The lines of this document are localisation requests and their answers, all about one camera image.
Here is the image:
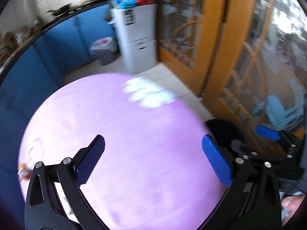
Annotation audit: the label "blue kitchen cabinets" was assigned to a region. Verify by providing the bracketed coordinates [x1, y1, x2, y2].
[1, 1, 112, 224]

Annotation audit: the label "person's right hand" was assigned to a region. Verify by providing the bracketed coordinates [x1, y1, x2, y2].
[281, 194, 305, 226]

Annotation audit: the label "yellow candy wrapper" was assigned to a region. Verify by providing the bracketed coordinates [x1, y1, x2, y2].
[17, 163, 32, 181]

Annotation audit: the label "pink round tablecloth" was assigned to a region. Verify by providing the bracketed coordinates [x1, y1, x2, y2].
[18, 73, 225, 229]

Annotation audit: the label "wooden glass door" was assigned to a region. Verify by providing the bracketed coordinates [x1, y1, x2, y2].
[157, 0, 306, 156]

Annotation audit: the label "grey bin with bag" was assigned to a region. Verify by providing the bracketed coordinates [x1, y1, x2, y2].
[89, 37, 118, 65]

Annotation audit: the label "white tall storage cabinet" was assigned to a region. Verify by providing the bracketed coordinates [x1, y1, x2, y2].
[111, 4, 157, 74]

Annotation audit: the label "black frying pan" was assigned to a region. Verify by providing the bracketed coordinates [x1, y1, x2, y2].
[48, 3, 71, 17]

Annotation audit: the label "blue plastic package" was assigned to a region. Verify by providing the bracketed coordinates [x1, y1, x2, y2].
[111, 0, 138, 9]

